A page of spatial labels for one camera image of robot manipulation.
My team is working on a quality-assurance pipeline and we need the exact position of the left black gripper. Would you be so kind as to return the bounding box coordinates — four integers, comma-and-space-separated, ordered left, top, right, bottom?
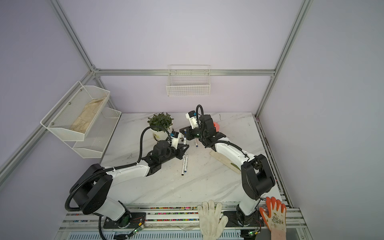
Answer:
160, 142, 188, 164

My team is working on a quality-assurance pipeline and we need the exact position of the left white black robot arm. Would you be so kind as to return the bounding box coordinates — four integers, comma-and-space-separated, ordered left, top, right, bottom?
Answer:
65, 141, 189, 222

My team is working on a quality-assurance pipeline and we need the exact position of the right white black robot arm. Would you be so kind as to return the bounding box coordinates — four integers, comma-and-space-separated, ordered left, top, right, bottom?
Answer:
180, 111, 276, 227

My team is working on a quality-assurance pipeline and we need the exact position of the green potted plant white pot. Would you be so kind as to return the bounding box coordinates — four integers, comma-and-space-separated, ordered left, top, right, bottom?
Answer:
148, 112, 174, 141

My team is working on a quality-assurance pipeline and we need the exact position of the pink plastic watering can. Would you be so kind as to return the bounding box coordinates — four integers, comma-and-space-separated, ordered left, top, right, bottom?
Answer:
214, 122, 220, 132

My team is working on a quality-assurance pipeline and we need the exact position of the white knit glove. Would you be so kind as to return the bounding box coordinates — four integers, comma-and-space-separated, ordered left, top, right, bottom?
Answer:
198, 200, 229, 240

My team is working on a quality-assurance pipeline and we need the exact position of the beige cloth in shelf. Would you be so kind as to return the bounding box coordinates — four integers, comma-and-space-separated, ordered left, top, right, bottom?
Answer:
70, 98, 106, 134

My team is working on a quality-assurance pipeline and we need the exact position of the white mesh two-tier shelf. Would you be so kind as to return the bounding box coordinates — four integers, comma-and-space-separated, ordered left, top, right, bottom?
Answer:
41, 82, 122, 159

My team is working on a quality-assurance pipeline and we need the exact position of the orange white work glove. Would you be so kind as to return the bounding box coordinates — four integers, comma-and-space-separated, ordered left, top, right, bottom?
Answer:
259, 197, 287, 240

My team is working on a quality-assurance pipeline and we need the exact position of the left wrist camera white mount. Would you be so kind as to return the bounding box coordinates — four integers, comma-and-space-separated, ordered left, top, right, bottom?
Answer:
170, 131, 180, 149

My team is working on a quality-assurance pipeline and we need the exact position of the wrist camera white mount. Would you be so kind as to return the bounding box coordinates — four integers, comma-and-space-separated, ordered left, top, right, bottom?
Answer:
170, 131, 180, 149
186, 111, 199, 129

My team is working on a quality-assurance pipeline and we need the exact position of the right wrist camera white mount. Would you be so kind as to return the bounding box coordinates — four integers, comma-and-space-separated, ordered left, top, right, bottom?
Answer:
186, 111, 199, 129

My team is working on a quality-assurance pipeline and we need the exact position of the right black corrugated cable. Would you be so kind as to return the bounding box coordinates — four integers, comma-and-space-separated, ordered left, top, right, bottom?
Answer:
195, 104, 208, 140

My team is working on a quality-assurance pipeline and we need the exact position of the black corrugated cable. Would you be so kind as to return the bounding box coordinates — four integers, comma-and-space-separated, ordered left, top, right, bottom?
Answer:
64, 125, 171, 212
195, 104, 208, 140

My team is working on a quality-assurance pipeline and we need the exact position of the white wire wall basket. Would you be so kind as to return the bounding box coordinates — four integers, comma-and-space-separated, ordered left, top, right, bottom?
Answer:
166, 65, 211, 97

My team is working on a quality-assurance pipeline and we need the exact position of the left black corrugated cable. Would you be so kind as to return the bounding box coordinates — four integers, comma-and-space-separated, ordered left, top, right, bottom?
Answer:
64, 125, 171, 212

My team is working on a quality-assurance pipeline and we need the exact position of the aluminium frame corner post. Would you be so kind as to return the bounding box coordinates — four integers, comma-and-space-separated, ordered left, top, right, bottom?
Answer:
255, 0, 313, 119

